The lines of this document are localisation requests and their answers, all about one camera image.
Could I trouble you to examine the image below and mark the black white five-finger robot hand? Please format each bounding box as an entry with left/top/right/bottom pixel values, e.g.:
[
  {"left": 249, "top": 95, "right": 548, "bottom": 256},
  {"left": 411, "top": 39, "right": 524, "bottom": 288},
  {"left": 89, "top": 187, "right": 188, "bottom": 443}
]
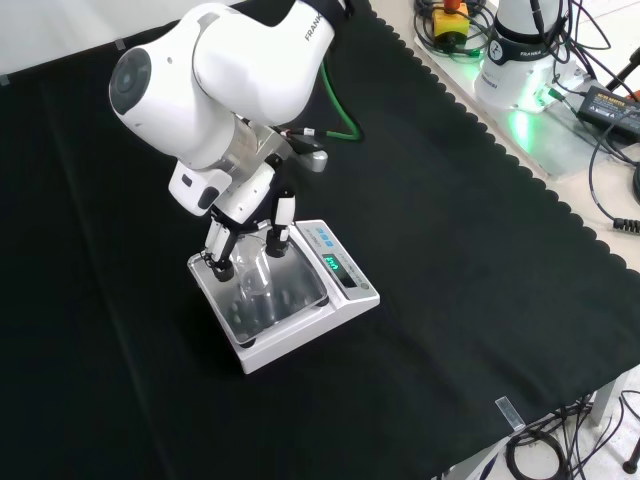
[{"left": 200, "top": 154, "right": 298, "bottom": 284}]

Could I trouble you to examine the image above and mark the clear glass beaker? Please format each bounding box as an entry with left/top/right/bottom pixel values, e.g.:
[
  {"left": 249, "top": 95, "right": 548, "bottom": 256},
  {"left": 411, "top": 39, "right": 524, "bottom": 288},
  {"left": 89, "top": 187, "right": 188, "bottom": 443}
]
[{"left": 231, "top": 236, "right": 274, "bottom": 297}]

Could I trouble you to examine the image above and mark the white electronic balance steel pan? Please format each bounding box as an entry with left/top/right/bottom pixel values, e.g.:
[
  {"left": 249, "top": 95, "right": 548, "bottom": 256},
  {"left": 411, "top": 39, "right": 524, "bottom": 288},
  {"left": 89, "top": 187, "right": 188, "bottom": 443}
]
[{"left": 186, "top": 218, "right": 382, "bottom": 376}]

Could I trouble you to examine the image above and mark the black bench cloth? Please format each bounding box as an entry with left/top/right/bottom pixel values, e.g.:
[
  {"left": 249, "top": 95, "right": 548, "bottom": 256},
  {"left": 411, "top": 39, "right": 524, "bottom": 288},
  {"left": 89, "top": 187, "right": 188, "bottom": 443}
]
[{"left": 0, "top": 0, "right": 640, "bottom": 480}]

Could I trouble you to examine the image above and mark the yellow stop button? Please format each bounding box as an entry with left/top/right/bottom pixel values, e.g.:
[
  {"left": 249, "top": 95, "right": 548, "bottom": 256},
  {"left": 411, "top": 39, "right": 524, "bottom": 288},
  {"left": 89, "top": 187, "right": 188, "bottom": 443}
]
[{"left": 431, "top": 0, "right": 472, "bottom": 52}]

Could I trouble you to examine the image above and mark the clear tape strip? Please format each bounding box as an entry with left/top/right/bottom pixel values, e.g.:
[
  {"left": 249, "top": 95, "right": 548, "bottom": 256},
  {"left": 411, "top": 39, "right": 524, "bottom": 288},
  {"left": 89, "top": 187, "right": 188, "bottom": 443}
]
[{"left": 493, "top": 396, "right": 527, "bottom": 432}]

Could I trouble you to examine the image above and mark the black power adapter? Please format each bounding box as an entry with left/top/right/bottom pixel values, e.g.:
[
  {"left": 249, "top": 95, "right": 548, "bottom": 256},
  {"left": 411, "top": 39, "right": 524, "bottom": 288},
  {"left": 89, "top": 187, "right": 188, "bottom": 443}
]
[{"left": 576, "top": 84, "right": 640, "bottom": 137}]

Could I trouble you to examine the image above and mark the white wrist camera shell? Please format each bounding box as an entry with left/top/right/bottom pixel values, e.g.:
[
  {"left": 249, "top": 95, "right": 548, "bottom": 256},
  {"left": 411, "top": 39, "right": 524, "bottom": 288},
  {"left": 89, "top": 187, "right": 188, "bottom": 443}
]
[{"left": 167, "top": 161, "right": 234, "bottom": 217}]

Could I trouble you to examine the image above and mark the green cable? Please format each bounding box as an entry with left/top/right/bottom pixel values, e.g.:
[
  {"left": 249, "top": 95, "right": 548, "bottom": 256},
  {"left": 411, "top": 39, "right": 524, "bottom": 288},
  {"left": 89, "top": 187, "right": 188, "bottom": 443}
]
[{"left": 319, "top": 48, "right": 364, "bottom": 144}]

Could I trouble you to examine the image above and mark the grey metal base plate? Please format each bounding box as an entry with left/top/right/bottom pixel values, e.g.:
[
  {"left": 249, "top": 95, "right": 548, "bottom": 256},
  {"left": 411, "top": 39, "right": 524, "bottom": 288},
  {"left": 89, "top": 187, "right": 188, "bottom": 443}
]
[{"left": 413, "top": 27, "right": 640, "bottom": 180}]

